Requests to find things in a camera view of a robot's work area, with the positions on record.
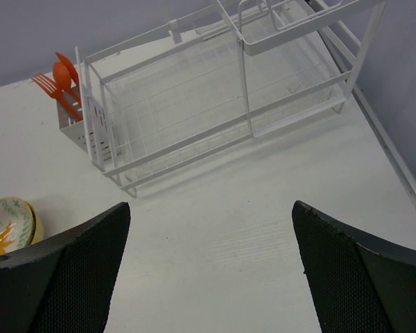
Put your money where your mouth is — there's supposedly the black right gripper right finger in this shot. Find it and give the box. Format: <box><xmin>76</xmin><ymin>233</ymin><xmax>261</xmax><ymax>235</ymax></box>
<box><xmin>292</xmin><ymin>200</ymin><xmax>416</xmax><ymax>332</ymax></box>

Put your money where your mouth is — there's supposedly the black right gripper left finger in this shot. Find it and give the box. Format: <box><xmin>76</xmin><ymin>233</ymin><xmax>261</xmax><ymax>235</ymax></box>
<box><xmin>0</xmin><ymin>202</ymin><xmax>130</xmax><ymax>332</ymax></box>

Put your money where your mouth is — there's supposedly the yellow teal patterned bowl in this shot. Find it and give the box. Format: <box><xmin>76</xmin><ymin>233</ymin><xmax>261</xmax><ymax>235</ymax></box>
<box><xmin>25</xmin><ymin>201</ymin><xmax>44</xmax><ymax>245</ymax></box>

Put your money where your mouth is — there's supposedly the white cutlery holder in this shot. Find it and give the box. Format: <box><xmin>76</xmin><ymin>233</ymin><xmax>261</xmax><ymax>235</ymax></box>
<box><xmin>56</xmin><ymin>87</ymin><xmax>112</xmax><ymax>162</ymax></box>

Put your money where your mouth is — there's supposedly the orange plastic fork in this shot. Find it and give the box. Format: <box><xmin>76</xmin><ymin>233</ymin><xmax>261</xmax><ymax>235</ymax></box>
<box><xmin>32</xmin><ymin>73</ymin><xmax>83</xmax><ymax>121</ymax></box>

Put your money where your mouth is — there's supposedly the orange plastic spoon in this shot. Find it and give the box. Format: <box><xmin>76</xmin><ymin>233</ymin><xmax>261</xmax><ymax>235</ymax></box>
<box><xmin>53</xmin><ymin>52</ymin><xmax>82</xmax><ymax>106</ymax></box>

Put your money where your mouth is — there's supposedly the white wire dish rack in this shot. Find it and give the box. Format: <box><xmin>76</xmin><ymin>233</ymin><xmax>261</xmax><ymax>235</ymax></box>
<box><xmin>76</xmin><ymin>1</ymin><xmax>385</xmax><ymax>196</ymax></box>

